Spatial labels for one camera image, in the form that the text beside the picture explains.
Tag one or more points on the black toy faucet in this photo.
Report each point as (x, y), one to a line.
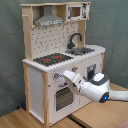
(73, 40)

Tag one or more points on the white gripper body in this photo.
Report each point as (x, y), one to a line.
(74, 81)

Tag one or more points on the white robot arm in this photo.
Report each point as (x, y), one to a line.
(96, 89)

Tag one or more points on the white oven door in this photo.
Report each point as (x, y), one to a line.
(63, 102)

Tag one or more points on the white toy microwave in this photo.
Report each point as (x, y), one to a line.
(78, 11)

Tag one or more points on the wooden toy kitchen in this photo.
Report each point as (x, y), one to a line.
(46, 40)

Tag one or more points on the oven knob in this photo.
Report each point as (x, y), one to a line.
(75, 69)
(56, 75)

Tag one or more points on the left oven knob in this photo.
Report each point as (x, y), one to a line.
(56, 75)

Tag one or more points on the grey range hood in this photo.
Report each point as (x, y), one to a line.
(48, 18)

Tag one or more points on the grey ice dispenser panel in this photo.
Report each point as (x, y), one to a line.
(91, 71)

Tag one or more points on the grey toy sink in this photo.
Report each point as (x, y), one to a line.
(79, 51)

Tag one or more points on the right oven knob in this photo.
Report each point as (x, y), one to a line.
(75, 69)

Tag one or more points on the grey backdrop curtain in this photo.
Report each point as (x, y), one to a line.
(107, 27)

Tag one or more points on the black toy stovetop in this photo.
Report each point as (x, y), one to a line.
(52, 59)

